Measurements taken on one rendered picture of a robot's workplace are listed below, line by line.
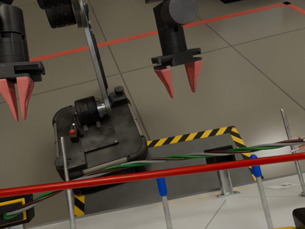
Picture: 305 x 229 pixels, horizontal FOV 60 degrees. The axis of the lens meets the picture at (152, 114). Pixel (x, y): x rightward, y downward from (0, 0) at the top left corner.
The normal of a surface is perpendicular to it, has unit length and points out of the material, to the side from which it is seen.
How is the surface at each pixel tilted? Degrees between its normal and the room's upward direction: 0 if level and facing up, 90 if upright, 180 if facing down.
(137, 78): 0
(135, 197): 0
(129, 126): 0
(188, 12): 60
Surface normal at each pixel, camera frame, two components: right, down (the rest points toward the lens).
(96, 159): -0.07, -0.72
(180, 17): 0.24, 0.20
